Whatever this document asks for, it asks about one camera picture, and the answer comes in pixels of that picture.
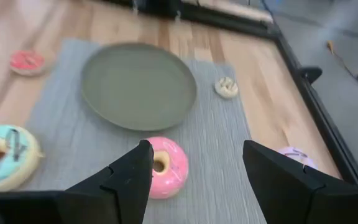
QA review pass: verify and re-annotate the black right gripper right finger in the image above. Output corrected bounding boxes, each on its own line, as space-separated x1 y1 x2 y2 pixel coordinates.
242 139 341 224

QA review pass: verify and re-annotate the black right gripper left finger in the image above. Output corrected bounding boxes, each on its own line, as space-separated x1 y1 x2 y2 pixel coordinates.
56 139 154 224

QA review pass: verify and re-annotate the large lilac frosted donut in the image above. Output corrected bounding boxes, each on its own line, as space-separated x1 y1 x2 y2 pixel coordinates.
277 146 319 170

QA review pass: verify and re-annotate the large pink frosted donut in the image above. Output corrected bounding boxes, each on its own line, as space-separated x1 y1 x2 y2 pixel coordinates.
144 136 190 200

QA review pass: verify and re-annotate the large mint frosted donut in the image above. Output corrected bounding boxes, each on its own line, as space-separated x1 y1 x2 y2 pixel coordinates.
0 124 43 192

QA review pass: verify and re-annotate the small cream frosted donut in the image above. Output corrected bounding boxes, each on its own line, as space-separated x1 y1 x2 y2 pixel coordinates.
214 77 239 100

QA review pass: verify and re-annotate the grey woven placemat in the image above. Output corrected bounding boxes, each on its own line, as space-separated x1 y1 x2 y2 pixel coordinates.
19 39 269 224

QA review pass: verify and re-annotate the olive green plate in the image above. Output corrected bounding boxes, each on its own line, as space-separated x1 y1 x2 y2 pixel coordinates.
81 42 198 131

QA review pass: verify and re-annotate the black aluminium table frame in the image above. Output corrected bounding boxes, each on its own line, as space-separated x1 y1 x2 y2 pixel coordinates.
101 0 358 190

